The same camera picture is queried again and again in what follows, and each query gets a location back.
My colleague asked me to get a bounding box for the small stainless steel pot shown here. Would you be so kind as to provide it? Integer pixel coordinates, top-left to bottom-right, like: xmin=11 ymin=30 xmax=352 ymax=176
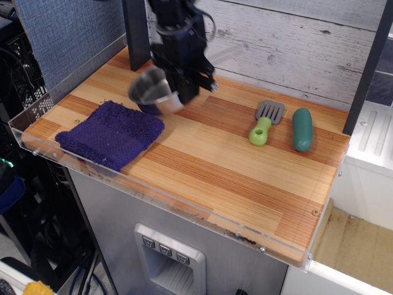
xmin=128 ymin=66 xmax=184 ymax=116

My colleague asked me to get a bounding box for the dark green toy cucumber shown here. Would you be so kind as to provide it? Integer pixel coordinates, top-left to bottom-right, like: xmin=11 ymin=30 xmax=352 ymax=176
xmin=292 ymin=108 xmax=313 ymax=152

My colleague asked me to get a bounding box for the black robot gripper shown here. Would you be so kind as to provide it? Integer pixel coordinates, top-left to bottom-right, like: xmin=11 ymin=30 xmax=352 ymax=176
xmin=150 ymin=27 xmax=217 ymax=104

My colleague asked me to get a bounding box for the dark vertical post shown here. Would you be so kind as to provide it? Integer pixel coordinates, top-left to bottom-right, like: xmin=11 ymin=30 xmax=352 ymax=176
xmin=122 ymin=0 xmax=150 ymax=71
xmin=343 ymin=0 xmax=392 ymax=135

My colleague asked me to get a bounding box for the clear acrylic edge guard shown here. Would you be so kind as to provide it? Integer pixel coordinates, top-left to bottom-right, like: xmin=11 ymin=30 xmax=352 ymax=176
xmin=11 ymin=37 xmax=349 ymax=268

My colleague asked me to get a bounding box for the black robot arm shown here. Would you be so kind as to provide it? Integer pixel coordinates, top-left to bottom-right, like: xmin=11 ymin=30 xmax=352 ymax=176
xmin=149 ymin=1 xmax=217 ymax=104

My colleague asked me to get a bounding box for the white toy sink unit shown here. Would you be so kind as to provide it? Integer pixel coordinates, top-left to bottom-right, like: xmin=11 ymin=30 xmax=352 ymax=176
xmin=282 ymin=101 xmax=392 ymax=294

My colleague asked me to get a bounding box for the purple towel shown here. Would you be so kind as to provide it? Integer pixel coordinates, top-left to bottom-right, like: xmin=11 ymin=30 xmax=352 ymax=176
xmin=55 ymin=101 xmax=165 ymax=172

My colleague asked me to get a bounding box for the toy spatula green handle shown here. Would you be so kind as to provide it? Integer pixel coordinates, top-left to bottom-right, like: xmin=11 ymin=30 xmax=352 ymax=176
xmin=249 ymin=100 xmax=285 ymax=146

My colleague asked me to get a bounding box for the dark vertical post right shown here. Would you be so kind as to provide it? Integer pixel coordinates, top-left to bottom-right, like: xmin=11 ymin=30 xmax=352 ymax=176
xmin=343 ymin=0 xmax=392 ymax=135

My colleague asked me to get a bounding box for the silver toy fridge cabinet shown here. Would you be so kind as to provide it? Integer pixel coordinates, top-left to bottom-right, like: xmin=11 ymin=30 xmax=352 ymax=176
xmin=69 ymin=171 xmax=287 ymax=294

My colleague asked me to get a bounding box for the ice dispenser panel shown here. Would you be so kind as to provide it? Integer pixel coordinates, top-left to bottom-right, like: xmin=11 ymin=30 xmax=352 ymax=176
xmin=134 ymin=223 xmax=207 ymax=294

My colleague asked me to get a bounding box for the black plastic crate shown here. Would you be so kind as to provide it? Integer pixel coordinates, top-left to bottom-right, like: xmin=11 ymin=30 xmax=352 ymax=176
xmin=1 ymin=22 xmax=47 ymax=124

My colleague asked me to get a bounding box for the dark vertical post left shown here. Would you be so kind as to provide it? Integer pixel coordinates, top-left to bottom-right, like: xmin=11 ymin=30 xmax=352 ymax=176
xmin=122 ymin=0 xmax=150 ymax=71

